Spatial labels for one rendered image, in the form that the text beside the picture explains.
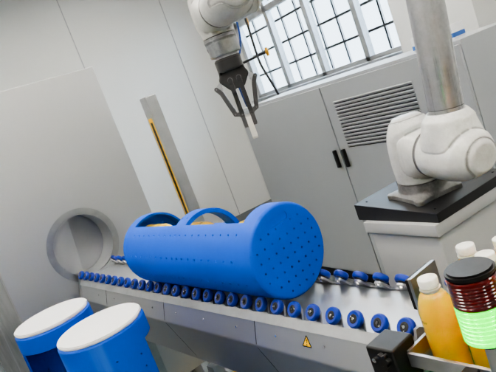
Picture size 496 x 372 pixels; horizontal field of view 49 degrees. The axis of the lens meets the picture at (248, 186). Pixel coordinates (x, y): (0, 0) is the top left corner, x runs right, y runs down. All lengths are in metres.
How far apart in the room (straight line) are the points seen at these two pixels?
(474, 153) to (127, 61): 5.34
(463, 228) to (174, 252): 0.94
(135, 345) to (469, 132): 1.15
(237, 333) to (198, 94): 5.22
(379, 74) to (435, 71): 1.52
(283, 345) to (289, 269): 0.21
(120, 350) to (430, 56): 1.23
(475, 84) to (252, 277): 1.66
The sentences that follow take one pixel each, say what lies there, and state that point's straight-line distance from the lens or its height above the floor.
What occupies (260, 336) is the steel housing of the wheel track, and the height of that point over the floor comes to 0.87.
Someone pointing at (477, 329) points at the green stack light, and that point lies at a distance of 0.75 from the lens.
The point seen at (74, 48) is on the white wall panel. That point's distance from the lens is 6.42.
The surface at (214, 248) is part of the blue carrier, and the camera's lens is 1.65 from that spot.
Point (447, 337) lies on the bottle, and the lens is 1.14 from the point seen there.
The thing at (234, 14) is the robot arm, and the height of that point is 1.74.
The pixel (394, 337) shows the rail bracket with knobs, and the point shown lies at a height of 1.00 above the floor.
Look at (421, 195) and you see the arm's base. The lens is 1.82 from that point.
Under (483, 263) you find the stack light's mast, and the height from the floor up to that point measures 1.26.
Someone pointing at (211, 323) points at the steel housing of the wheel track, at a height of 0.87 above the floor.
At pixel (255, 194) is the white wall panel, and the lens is 7.01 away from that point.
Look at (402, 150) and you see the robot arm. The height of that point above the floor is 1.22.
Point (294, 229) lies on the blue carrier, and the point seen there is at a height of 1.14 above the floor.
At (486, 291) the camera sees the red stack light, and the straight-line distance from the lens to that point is 0.73.
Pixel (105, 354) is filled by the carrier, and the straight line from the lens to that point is 1.73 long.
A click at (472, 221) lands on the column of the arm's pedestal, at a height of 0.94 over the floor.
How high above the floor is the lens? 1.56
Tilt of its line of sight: 9 degrees down
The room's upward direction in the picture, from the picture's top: 20 degrees counter-clockwise
